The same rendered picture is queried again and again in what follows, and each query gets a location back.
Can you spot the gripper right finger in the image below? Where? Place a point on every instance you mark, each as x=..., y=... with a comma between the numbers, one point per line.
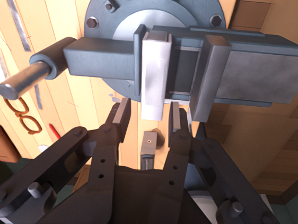
x=218, y=163

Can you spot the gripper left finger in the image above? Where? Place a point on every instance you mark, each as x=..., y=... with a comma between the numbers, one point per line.
x=69, y=149

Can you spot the small grey block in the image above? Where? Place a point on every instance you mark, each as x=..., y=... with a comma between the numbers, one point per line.
x=149, y=144

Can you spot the grey steel jaw plate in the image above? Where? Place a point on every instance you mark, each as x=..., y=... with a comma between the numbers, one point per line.
x=204, y=77

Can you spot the blue vise sliding jaw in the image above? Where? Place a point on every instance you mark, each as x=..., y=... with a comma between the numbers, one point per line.
x=100, y=56

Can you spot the white aluminium jaw cap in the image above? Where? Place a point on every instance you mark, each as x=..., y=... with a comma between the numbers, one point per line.
x=153, y=81

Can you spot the blue vise body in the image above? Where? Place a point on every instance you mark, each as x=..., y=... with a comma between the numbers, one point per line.
x=244, y=42

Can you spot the blue round vise base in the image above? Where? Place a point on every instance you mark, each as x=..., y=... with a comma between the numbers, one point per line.
x=102, y=12

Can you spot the pale steel swivel disc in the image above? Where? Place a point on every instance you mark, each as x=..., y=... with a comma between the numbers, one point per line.
x=149, y=18

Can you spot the red pencil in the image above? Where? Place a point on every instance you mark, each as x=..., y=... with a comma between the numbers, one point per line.
x=54, y=131

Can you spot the orange safety glasses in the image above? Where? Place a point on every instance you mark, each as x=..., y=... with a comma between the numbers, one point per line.
x=25, y=116

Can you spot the grey steel strip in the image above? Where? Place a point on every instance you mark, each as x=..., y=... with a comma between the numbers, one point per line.
x=3, y=65

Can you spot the steel ruler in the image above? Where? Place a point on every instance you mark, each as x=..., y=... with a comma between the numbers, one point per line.
x=19, y=25

